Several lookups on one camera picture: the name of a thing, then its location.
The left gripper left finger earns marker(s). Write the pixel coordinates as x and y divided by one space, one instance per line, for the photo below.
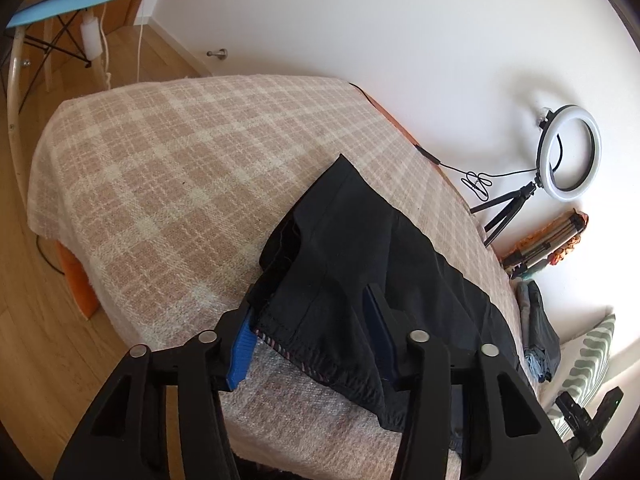
236 344

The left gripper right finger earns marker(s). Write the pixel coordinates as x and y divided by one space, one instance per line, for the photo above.
390 336

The black pants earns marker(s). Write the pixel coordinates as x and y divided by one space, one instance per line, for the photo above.
338 238

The green striped white pillow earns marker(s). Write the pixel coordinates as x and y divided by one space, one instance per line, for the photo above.
583 367

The folded dark clothes stack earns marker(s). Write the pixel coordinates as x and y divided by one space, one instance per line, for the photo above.
541 343

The folded silver tripod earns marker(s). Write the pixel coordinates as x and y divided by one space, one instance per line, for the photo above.
545 249

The plaid beige bed blanket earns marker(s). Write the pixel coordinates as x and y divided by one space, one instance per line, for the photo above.
167 191

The black mini tripod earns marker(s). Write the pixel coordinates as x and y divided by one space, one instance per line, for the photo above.
513 203

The metal door stopper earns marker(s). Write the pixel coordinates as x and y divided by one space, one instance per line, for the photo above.
220 54

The white spray bottle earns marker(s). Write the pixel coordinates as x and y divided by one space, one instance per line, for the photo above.
91 35

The white ring light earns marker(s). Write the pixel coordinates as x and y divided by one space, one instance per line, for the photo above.
568 153

